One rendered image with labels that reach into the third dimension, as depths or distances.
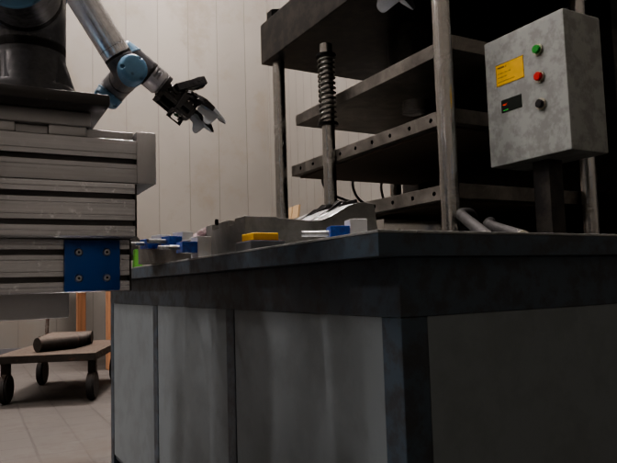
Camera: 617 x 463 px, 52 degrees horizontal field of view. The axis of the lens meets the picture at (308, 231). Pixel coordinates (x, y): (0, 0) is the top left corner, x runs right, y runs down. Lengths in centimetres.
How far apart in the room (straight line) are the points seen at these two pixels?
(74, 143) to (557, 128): 131
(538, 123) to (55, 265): 138
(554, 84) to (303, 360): 112
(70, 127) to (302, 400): 64
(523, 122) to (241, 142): 686
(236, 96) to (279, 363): 760
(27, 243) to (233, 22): 813
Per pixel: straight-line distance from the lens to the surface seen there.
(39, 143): 109
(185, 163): 830
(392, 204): 234
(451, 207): 201
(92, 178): 109
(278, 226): 152
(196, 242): 160
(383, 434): 102
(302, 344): 121
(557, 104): 193
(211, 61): 879
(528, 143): 197
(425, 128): 223
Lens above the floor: 73
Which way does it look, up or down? 5 degrees up
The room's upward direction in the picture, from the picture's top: 2 degrees counter-clockwise
